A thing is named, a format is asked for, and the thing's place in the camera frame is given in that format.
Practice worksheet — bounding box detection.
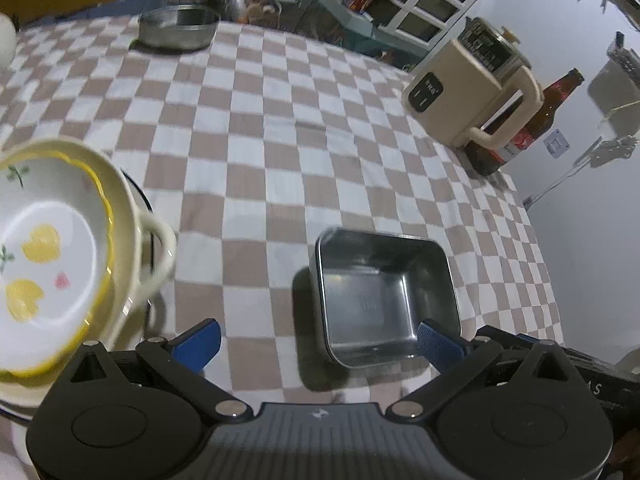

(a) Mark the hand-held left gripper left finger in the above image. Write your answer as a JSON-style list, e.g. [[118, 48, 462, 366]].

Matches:
[[57, 317, 253, 422]]

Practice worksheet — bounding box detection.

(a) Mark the cream bowl with handles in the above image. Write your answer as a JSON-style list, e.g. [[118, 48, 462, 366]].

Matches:
[[0, 139, 179, 408]]

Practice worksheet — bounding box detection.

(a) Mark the square stainless steel container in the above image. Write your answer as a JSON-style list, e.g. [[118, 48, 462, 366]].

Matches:
[[309, 226, 462, 368]]

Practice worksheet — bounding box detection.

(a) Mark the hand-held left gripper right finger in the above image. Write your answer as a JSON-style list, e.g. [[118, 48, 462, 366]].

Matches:
[[385, 320, 581, 422]]

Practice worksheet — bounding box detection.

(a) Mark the brown white checked tablecloth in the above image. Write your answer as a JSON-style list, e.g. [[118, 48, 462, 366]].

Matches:
[[0, 10, 566, 480]]

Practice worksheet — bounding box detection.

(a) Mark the beige electric kettle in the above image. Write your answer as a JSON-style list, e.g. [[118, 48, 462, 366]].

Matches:
[[402, 16, 544, 148]]

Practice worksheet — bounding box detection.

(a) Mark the white plastic drawer unit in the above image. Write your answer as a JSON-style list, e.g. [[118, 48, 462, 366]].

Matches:
[[370, 0, 483, 43]]

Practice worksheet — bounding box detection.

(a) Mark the white hanging wall cable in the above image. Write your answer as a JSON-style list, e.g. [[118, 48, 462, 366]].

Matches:
[[522, 102, 640, 208]]

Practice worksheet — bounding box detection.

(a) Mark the blue patterned cloth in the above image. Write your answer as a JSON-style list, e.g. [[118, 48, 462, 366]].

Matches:
[[90, 0, 221, 17]]

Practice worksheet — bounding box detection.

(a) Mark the floral bowl with yellow rim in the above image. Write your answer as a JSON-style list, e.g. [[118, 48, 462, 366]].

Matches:
[[0, 152, 117, 381]]

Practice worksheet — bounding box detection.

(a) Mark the white wall switch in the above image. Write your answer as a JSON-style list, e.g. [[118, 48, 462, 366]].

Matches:
[[544, 130, 571, 157]]

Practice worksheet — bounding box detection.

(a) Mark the white cat-shaped ceramic jar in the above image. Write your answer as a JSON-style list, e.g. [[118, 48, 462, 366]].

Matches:
[[0, 12, 17, 68]]

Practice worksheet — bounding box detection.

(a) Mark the clear wall pocket holder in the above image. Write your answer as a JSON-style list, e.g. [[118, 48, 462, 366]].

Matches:
[[605, 32, 640, 81]]

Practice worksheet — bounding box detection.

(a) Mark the brown beer bottle red label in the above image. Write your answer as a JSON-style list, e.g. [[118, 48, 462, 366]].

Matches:
[[465, 68, 586, 177]]

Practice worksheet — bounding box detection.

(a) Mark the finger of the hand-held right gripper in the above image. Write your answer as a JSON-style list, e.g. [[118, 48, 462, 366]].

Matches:
[[492, 329, 562, 356]]

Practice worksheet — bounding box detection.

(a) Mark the round stainless steel bowl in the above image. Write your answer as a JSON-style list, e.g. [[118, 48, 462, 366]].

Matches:
[[138, 4, 221, 52]]

